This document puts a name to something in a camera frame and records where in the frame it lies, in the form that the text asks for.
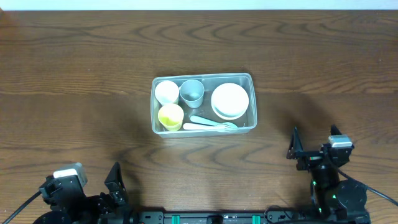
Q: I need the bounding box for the yellow plastic cup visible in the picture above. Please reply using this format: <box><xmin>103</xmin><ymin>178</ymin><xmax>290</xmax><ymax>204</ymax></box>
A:
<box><xmin>158</xmin><ymin>103</ymin><xmax>184</xmax><ymax>131</ymax></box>

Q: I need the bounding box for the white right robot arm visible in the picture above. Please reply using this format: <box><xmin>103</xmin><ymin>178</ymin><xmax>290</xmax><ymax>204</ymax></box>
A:
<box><xmin>286</xmin><ymin>125</ymin><xmax>371</xmax><ymax>223</ymax></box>

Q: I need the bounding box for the pink plastic fork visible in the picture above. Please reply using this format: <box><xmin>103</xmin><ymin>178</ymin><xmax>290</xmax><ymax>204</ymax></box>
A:
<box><xmin>182</xmin><ymin>123</ymin><xmax>231</xmax><ymax>130</ymax></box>

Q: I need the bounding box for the yellow plastic bowl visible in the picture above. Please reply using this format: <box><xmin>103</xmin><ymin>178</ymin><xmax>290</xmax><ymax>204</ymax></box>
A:
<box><xmin>213</xmin><ymin>108</ymin><xmax>246</xmax><ymax>121</ymax></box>

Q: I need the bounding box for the cream plastic cup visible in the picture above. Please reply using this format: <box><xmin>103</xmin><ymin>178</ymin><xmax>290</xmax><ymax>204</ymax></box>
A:
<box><xmin>155</xmin><ymin>80</ymin><xmax>180</xmax><ymax>106</ymax></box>

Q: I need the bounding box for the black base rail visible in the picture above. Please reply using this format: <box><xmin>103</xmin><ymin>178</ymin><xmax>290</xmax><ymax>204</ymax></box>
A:
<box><xmin>133</xmin><ymin>208</ymin><xmax>373</xmax><ymax>224</ymax></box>

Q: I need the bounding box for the clear plastic container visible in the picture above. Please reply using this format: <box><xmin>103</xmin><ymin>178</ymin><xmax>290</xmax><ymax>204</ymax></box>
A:
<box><xmin>150</xmin><ymin>73</ymin><xmax>257</xmax><ymax>138</ymax></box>

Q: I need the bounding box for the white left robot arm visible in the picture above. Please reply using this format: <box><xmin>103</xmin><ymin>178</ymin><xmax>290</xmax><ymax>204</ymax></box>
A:
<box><xmin>35</xmin><ymin>162</ymin><xmax>139</xmax><ymax>224</ymax></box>

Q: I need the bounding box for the mint green plastic spoon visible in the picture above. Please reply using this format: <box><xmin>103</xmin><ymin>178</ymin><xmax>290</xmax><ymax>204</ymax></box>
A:
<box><xmin>190</xmin><ymin>115</ymin><xmax>237</xmax><ymax>128</ymax></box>

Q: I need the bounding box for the grey plastic cup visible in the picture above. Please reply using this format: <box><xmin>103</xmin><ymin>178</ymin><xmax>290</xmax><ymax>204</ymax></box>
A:
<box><xmin>180</xmin><ymin>80</ymin><xmax>205</xmax><ymax>109</ymax></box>

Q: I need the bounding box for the white plastic bowl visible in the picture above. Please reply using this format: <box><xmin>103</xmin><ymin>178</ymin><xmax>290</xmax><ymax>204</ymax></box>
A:
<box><xmin>211</xmin><ymin>83</ymin><xmax>249</xmax><ymax>115</ymax></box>

